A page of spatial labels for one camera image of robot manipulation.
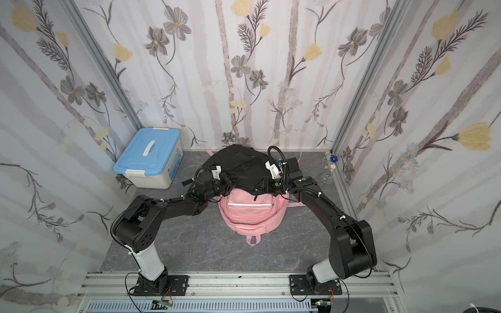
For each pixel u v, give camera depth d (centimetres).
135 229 49
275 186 72
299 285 73
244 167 98
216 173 86
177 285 74
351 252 43
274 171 77
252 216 89
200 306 70
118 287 78
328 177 105
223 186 81
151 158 93
